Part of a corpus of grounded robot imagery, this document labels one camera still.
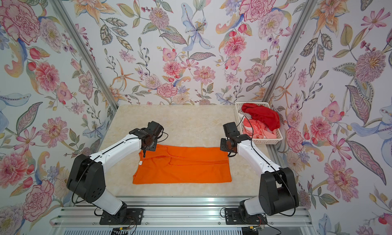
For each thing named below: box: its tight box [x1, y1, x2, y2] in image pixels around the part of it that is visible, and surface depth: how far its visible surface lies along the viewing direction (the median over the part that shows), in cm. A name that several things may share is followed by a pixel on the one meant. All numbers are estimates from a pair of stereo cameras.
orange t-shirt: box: [132, 144, 233, 185], surface depth 91 cm
